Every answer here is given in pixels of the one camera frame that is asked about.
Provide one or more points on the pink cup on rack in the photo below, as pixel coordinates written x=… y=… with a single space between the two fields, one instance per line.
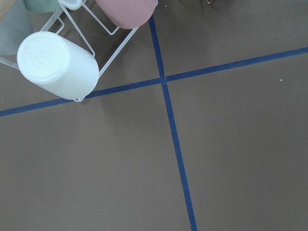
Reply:
x=128 y=14

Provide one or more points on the white cup on rack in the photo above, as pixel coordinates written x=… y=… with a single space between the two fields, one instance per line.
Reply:
x=57 y=65

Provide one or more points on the pale grey cup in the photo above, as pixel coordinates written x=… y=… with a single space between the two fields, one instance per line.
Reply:
x=15 y=26

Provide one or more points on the white wire cup rack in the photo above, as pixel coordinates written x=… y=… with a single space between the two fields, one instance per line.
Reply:
x=66 y=6

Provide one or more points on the pale green cup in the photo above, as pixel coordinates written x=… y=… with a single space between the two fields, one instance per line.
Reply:
x=42 y=6

